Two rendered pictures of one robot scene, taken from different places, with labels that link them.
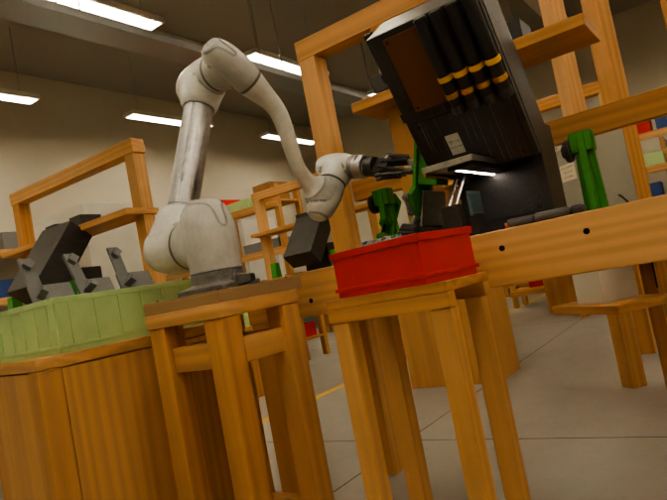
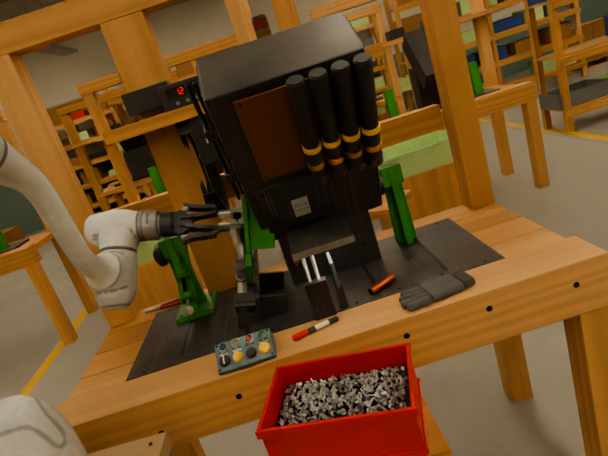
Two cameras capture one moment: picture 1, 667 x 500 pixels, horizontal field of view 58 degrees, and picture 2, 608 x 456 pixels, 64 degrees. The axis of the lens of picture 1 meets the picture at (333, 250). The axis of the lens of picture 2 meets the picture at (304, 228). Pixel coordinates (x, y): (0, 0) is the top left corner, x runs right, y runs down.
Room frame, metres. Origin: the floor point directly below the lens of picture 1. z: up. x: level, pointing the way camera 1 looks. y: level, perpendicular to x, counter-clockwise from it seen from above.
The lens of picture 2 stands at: (0.83, 0.29, 1.53)
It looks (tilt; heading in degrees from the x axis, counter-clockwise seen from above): 17 degrees down; 325
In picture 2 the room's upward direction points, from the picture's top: 18 degrees counter-clockwise
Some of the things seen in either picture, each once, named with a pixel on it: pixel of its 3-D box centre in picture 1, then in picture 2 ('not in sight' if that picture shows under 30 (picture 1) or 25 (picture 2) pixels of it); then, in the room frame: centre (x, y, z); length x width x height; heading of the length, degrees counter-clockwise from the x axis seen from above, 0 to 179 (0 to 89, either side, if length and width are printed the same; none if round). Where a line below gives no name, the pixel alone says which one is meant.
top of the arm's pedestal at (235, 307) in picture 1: (223, 309); not in sight; (1.79, 0.35, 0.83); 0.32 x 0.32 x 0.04; 53
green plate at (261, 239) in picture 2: (430, 166); (257, 223); (2.02, -0.37, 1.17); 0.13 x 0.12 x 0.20; 55
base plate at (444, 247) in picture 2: not in sight; (308, 291); (2.03, -0.47, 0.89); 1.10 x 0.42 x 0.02; 55
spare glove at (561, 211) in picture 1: (546, 215); (432, 289); (1.62, -0.58, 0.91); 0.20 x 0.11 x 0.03; 62
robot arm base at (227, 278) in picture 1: (222, 280); not in sight; (1.77, 0.33, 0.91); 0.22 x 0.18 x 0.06; 59
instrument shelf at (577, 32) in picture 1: (466, 74); (244, 93); (2.24, -0.62, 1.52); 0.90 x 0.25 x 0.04; 55
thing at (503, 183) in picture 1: (508, 183); (319, 217); (2.08, -0.64, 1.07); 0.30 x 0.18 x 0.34; 55
